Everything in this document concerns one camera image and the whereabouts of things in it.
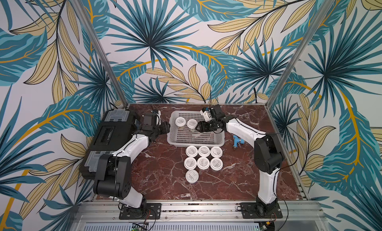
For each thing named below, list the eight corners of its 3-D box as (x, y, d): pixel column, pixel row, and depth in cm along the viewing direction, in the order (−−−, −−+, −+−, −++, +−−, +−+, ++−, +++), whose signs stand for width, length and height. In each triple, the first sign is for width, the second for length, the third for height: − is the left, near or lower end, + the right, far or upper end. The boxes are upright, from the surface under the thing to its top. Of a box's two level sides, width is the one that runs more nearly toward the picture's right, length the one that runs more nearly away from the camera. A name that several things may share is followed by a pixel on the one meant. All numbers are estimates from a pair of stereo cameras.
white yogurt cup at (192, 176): (185, 184, 84) (185, 181, 79) (185, 173, 88) (185, 169, 83) (198, 184, 84) (198, 181, 79) (198, 173, 88) (198, 169, 83)
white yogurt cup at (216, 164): (209, 173, 88) (211, 169, 82) (208, 163, 92) (210, 158, 86) (221, 173, 88) (223, 169, 82) (220, 163, 92) (222, 158, 86)
